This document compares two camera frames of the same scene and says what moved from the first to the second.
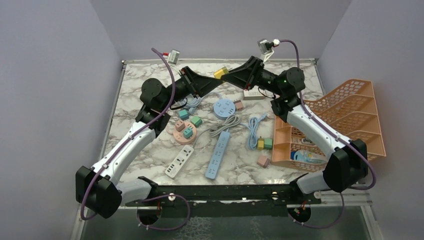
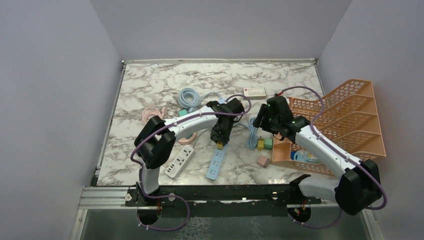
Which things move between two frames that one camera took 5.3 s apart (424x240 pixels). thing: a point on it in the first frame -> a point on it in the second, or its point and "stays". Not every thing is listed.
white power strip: x=179 y=161 stays
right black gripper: x=246 y=76 -> x=261 y=121
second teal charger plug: x=184 y=115 stays
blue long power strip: x=217 y=155 stays
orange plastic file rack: x=350 y=109 stays
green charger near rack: x=268 y=144 stays
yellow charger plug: x=218 y=73 -> x=219 y=145
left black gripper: x=198 y=84 -> x=223 y=139
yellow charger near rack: x=260 y=143 stays
